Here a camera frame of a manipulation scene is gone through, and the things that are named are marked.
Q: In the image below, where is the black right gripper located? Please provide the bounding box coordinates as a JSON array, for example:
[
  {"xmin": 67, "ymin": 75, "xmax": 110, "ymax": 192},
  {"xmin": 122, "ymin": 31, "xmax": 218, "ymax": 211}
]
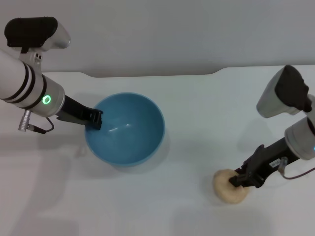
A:
[{"xmin": 228, "ymin": 137, "xmax": 300, "ymax": 189}]

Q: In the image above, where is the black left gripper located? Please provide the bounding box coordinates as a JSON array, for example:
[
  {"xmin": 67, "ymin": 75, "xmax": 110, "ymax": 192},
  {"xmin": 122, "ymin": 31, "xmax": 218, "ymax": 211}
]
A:
[{"xmin": 56, "ymin": 95, "xmax": 104, "ymax": 131}]

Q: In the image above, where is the round egg yolk pastry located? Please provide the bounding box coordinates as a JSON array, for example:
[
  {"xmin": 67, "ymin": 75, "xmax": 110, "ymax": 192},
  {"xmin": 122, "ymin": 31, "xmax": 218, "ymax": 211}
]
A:
[{"xmin": 213, "ymin": 168, "xmax": 250, "ymax": 205}]

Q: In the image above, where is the blue bowl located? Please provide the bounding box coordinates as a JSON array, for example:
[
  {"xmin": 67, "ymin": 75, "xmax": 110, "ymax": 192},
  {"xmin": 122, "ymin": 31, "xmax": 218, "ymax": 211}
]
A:
[{"xmin": 84, "ymin": 92, "xmax": 166, "ymax": 169}]

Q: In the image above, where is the grey right arm cable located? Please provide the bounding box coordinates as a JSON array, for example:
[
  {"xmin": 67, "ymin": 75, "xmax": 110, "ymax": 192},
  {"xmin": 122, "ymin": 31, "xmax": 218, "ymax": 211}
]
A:
[{"xmin": 278, "ymin": 156, "xmax": 315, "ymax": 180}]

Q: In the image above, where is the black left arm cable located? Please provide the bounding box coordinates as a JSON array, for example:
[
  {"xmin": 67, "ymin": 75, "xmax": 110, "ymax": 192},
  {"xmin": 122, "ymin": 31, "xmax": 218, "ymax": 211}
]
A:
[{"xmin": 17, "ymin": 110, "xmax": 55, "ymax": 135}]

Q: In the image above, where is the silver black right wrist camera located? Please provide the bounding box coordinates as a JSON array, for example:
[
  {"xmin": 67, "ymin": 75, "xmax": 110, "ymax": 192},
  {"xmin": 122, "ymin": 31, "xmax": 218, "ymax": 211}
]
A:
[{"xmin": 255, "ymin": 64, "xmax": 312, "ymax": 119}]

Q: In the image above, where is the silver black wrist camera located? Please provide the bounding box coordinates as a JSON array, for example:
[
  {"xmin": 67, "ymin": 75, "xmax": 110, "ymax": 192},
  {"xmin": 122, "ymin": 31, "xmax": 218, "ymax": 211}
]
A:
[
  {"xmin": 4, "ymin": 16, "xmax": 71, "ymax": 53},
  {"xmin": 255, "ymin": 64, "xmax": 312, "ymax": 119}
]

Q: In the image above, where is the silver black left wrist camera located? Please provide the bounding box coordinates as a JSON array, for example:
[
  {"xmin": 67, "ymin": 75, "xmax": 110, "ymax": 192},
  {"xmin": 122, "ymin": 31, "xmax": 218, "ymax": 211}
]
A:
[{"xmin": 4, "ymin": 16, "xmax": 71, "ymax": 53}]

